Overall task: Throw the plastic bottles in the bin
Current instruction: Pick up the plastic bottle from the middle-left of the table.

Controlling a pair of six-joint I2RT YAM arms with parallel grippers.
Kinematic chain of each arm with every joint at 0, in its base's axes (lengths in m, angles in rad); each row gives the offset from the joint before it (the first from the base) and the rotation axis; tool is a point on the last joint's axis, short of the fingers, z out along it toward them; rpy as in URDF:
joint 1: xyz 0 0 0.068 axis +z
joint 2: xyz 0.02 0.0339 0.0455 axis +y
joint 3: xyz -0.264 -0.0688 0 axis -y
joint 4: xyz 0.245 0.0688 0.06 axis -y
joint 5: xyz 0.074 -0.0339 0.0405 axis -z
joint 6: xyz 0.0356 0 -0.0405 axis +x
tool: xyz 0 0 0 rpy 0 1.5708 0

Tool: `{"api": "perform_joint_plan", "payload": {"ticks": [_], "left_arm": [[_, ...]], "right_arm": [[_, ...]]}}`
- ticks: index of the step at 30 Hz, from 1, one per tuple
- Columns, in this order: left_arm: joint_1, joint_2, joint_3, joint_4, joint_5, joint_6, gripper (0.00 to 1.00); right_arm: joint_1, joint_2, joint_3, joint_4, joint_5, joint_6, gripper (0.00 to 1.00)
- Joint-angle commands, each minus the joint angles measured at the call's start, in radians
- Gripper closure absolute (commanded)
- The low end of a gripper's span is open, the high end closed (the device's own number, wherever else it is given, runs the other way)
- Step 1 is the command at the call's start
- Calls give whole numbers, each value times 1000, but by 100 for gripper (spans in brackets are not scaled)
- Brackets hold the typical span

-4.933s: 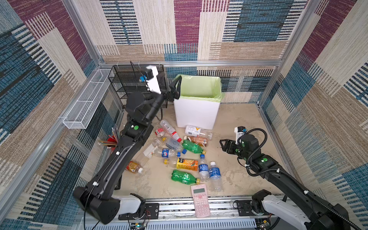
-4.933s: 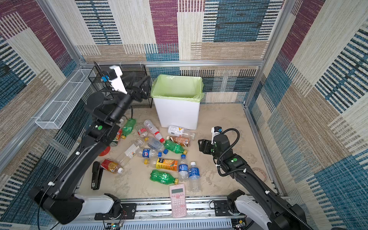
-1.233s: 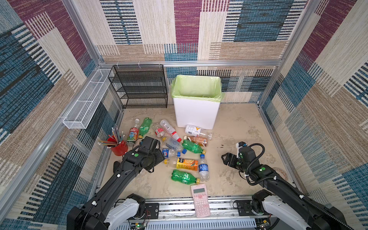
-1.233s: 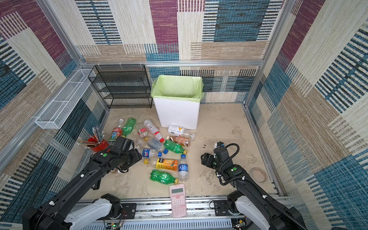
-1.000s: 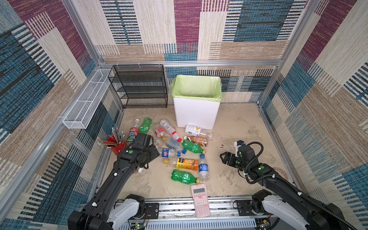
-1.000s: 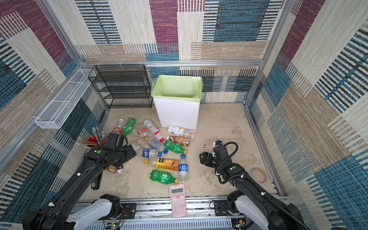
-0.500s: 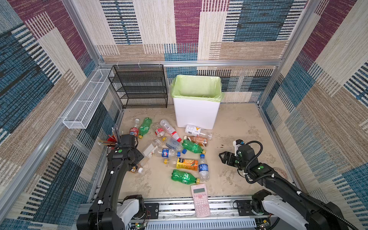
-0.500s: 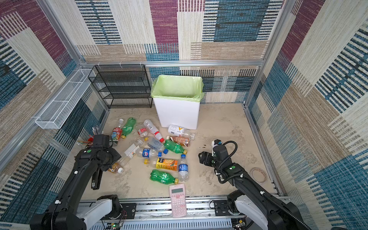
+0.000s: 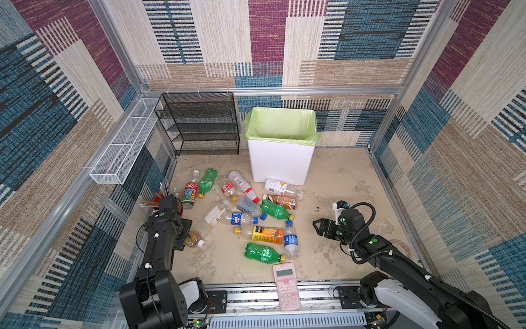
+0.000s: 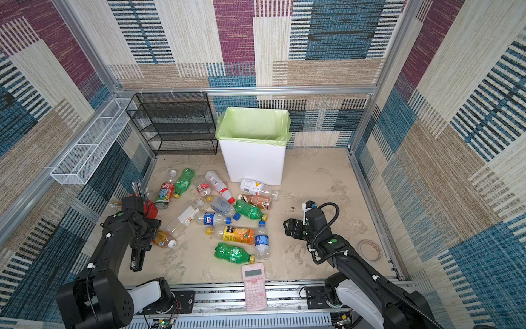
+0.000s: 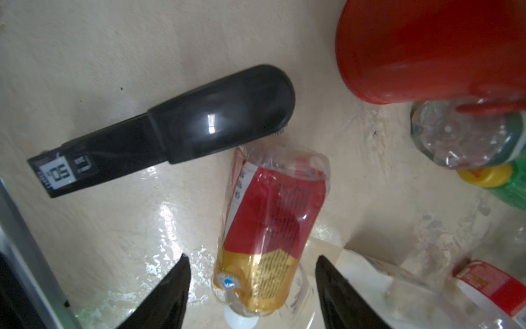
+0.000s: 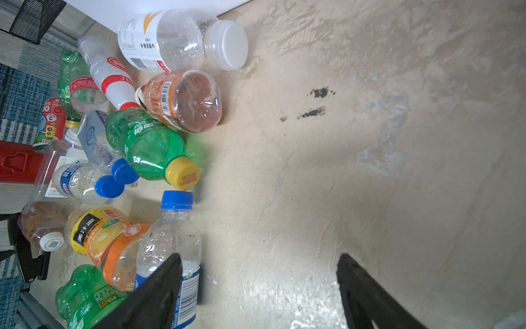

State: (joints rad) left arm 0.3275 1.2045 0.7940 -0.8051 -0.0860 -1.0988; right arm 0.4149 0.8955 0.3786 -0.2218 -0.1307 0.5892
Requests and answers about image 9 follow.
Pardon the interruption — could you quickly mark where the amber bottle white cap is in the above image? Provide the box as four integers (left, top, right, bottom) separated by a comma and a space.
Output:
184, 230, 205, 248

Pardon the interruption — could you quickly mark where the blue label water bottle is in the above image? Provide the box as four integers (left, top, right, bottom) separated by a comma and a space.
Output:
284, 220, 299, 260

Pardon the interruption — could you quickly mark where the clear square white label bottle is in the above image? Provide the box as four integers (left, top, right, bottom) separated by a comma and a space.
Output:
196, 197, 231, 239

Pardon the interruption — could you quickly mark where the orange juice bottle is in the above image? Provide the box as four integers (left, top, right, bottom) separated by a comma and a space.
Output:
234, 225, 284, 245

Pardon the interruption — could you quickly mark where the white yellow label bottle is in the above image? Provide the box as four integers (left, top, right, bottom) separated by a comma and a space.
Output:
264, 178, 304, 200

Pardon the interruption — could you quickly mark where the green bottle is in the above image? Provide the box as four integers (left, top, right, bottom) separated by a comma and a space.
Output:
244, 242, 286, 265
260, 200, 295, 221
197, 168, 218, 199

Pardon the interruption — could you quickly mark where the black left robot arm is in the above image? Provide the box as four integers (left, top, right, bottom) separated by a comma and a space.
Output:
119, 196, 210, 328

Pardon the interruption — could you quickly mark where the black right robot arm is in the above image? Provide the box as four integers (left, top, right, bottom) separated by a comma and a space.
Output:
312, 201, 506, 328

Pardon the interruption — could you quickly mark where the white bin with green liner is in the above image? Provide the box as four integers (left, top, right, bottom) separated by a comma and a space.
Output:
243, 107, 321, 186

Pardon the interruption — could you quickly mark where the brown tea bottle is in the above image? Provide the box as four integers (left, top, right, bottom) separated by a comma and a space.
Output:
263, 194, 297, 211

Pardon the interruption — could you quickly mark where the red pencil cup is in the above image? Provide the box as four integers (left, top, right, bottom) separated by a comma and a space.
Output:
140, 182, 171, 208

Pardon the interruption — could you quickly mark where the qoo red label bottle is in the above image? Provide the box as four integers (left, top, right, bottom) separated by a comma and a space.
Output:
181, 170, 200, 209

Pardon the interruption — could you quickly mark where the pepsi label clear bottle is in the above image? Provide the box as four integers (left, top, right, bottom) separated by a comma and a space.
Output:
221, 211, 267, 226

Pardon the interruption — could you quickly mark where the pink calculator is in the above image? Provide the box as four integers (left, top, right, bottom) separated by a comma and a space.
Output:
273, 263, 301, 311

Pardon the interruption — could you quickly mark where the tape roll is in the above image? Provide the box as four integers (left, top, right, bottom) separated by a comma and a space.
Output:
390, 239, 412, 259

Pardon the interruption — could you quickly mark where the small red label bottle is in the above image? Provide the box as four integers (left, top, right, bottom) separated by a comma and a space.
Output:
221, 182, 236, 197

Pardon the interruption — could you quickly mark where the light blue label bottle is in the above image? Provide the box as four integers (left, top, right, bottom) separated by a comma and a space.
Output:
231, 195, 262, 217

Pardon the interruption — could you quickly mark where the clear bottle red cap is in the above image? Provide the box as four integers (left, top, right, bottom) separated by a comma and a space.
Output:
228, 171, 260, 204

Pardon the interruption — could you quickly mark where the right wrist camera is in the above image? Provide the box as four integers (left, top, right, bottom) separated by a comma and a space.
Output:
332, 200, 350, 225

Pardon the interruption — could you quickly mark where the white wire wall basket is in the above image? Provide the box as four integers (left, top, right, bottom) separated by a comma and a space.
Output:
90, 99, 158, 185

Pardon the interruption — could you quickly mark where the black wire mesh shelf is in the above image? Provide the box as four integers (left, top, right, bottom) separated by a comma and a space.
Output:
155, 92, 241, 156

